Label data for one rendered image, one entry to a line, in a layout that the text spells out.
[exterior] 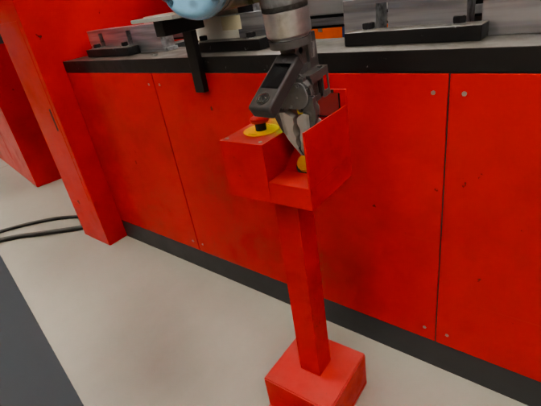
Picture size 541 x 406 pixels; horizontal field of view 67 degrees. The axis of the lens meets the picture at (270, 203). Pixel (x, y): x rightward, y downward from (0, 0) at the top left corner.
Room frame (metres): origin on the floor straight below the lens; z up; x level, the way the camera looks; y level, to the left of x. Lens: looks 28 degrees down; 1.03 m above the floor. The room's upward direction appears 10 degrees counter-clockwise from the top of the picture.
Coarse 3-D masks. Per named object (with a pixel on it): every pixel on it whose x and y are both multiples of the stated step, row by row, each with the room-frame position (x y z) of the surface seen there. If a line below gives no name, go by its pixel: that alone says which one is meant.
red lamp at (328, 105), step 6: (330, 96) 0.78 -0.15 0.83; (336, 96) 0.78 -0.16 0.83; (318, 102) 0.80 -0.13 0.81; (324, 102) 0.79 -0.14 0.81; (330, 102) 0.78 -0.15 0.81; (336, 102) 0.78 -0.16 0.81; (324, 108) 0.79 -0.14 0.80; (330, 108) 0.79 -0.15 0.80; (336, 108) 0.78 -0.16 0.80; (324, 114) 0.79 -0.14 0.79
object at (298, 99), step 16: (272, 48) 0.71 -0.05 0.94; (288, 48) 0.69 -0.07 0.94; (304, 48) 0.74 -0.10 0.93; (304, 64) 0.73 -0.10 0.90; (320, 64) 0.75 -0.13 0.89; (304, 80) 0.70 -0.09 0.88; (320, 80) 0.74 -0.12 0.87; (288, 96) 0.71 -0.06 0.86; (304, 96) 0.69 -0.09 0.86; (320, 96) 0.74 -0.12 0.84
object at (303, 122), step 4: (300, 116) 0.71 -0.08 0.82; (304, 116) 0.70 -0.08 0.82; (308, 116) 0.70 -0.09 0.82; (300, 120) 0.71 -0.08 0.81; (304, 120) 0.70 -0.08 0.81; (308, 120) 0.70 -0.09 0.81; (320, 120) 0.74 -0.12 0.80; (300, 124) 0.71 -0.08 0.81; (304, 124) 0.70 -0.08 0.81; (308, 124) 0.70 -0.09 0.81; (300, 128) 0.71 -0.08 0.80; (304, 128) 0.70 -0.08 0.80; (308, 128) 0.70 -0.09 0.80; (300, 132) 0.71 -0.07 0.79; (300, 136) 0.71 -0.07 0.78; (300, 140) 0.71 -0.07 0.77; (300, 148) 0.72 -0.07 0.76
